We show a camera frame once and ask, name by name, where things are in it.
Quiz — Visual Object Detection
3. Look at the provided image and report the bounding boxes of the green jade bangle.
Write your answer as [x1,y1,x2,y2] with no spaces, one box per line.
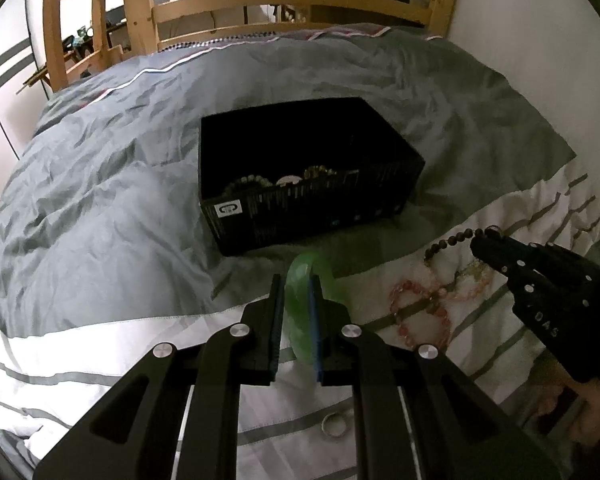
[285,252,348,366]

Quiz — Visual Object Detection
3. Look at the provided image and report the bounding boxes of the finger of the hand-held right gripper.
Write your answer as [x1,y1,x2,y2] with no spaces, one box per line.
[485,227,600,282]
[470,236,577,312]

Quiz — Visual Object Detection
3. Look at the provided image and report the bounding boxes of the checkered bed sheet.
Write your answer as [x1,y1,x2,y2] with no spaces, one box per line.
[159,29,281,52]

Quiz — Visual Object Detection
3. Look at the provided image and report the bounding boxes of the dark bead bracelet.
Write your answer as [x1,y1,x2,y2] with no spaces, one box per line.
[424,226,501,266]

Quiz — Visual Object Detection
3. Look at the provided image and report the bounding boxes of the wooden ladder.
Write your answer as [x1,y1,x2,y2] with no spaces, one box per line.
[42,0,108,93]

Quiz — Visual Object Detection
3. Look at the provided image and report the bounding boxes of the pink bead bracelet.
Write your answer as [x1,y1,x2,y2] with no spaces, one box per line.
[389,280,452,351]

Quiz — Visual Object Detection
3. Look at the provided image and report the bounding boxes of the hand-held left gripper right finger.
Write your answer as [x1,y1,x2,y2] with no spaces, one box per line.
[307,274,563,480]

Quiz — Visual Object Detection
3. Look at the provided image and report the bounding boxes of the white wardrobe with grey stripes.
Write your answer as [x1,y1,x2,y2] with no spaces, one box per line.
[0,0,56,201]

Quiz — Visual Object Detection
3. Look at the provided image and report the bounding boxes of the wooden folding table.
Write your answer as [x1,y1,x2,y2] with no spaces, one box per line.
[17,25,128,95]

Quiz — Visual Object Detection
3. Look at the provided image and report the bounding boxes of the silver ring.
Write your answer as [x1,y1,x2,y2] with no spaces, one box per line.
[321,412,347,438]

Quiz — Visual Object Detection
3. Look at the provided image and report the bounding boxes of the light bead bracelet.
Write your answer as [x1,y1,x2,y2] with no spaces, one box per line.
[224,174,273,196]

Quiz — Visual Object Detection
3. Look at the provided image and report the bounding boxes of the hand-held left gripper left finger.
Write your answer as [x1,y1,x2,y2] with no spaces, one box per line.
[32,274,287,480]

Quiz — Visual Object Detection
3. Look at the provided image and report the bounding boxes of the grey white striped duvet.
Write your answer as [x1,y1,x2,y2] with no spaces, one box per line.
[0,25,600,480]

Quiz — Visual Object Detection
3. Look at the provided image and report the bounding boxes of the black jewelry box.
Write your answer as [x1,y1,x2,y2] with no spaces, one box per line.
[198,96,426,257]

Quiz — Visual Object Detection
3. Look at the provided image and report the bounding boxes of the pale bead bracelet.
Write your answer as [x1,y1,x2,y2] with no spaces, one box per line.
[432,260,496,303]

